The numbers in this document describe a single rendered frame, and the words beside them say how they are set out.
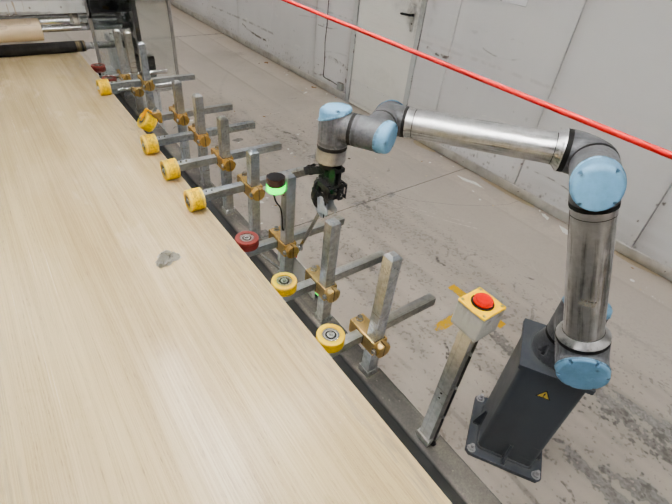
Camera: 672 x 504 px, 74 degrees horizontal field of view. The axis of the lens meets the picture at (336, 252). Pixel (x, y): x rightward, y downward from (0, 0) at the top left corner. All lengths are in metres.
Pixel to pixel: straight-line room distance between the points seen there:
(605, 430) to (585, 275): 1.34
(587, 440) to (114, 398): 2.02
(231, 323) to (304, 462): 0.43
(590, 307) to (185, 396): 1.09
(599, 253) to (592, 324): 0.24
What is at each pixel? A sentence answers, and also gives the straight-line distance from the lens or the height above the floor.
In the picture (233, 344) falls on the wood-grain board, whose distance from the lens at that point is 1.21.
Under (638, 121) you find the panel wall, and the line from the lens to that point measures 3.61.
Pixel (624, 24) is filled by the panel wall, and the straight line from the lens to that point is 3.62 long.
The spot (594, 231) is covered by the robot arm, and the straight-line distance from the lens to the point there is 1.28.
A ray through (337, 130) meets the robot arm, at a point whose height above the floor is 1.34.
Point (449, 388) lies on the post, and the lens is 1.13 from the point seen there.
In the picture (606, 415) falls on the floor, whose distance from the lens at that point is 2.64.
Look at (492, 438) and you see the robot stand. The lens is 2.14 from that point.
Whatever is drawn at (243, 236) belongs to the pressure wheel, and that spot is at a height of 0.90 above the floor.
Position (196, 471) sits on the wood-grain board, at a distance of 1.04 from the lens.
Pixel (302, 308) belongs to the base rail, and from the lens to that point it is 1.58.
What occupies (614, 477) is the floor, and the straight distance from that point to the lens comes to 2.46.
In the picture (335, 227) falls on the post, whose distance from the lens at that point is 1.28.
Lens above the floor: 1.83
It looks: 38 degrees down
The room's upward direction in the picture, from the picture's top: 7 degrees clockwise
